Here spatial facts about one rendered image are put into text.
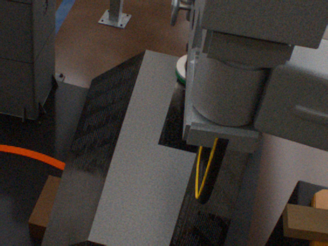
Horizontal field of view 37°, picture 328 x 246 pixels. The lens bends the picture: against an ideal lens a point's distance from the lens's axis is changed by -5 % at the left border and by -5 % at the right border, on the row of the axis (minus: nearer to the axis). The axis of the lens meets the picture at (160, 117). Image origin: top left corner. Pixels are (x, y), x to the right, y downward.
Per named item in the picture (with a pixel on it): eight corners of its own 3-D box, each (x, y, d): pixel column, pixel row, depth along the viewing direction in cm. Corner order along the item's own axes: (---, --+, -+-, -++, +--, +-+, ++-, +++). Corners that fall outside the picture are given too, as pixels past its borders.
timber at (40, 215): (50, 189, 255) (49, 174, 247) (72, 195, 255) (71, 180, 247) (29, 236, 233) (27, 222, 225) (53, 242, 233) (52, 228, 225)
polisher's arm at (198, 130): (246, 182, 140) (300, 37, 107) (164, 171, 139) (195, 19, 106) (237, 34, 194) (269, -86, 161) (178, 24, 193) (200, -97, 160)
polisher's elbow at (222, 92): (264, 91, 140) (283, 34, 127) (255, 137, 126) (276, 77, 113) (198, 72, 143) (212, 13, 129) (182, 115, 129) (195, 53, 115)
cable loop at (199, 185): (204, 217, 150) (229, 143, 128) (192, 215, 150) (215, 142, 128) (206, 160, 167) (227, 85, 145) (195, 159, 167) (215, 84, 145)
